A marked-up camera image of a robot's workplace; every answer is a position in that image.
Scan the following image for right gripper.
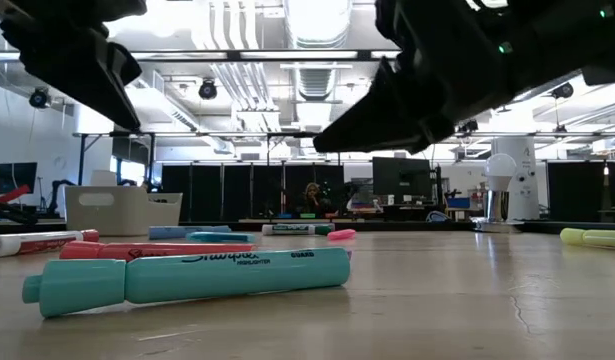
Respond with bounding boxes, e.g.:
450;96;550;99
314;0;538;155

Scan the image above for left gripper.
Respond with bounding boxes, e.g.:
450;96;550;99
0;22;143;132

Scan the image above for blue highlighter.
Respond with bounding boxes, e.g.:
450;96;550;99
147;225;233;241

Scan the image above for coral red Sharpie highlighter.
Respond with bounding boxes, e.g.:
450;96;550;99
59;241;258;262

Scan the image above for teal slim highlighter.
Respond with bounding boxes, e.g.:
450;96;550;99
185;231;256;245

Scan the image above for yellow Sharpie highlighter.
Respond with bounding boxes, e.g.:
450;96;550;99
559;227;615;250

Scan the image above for large black monitor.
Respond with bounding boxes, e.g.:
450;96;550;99
371;156;433;206

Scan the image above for poster board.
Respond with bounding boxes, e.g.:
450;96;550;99
350;177;374;206

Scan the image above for white box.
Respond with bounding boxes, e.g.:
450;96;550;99
90;169;118;188

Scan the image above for person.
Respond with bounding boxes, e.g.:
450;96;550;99
299;182;334;217

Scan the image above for white light bulb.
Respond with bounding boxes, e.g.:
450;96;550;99
484;152;518;192

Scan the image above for white cylindrical appliance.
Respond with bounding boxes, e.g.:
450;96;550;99
490;135;541;221

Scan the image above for computer monitor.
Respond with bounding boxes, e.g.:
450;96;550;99
0;162;38;197

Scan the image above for light grey plastic bin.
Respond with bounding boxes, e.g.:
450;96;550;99
64;185;183;237

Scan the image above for black partition panels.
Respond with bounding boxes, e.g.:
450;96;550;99
546;159;615;223
160;163;346;222

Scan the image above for red Expo marker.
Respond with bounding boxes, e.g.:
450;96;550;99
0;229;101;260

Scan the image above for teal wide Sharpie highlighter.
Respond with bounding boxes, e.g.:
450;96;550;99
21;247;352;319

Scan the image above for black table frame rail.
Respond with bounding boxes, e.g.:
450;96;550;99
0;219;615;236

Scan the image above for black metal rack frame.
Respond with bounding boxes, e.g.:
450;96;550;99
71;130;344;187

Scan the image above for black overhead frame bar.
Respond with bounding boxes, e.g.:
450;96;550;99
0;48;615;63

